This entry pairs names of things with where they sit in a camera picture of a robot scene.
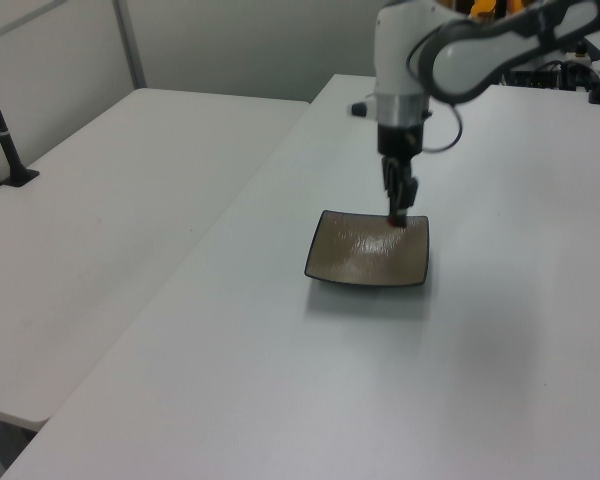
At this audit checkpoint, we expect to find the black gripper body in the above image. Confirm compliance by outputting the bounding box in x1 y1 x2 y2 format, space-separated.
376 121 427 163

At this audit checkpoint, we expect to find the grey metal partition post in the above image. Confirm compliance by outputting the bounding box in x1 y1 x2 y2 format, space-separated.
110 0 149 91

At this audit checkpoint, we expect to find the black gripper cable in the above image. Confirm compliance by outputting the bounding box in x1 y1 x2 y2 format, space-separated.
404 29 466 154

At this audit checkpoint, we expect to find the yellow object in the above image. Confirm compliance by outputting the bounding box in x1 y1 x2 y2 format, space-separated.
468 0 527 21

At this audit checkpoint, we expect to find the square brown ceramic plate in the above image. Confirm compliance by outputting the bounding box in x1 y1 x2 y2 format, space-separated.
303 209 431 287

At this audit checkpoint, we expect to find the black electronics clutter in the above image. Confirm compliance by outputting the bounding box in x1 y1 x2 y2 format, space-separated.
502 42 600 94

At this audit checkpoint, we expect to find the black pole with white band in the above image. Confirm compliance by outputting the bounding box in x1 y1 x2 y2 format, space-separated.
0 52 40 189

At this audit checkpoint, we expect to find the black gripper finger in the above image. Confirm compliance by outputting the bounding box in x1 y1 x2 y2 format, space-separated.
395 172 421 227
381 155 405 217

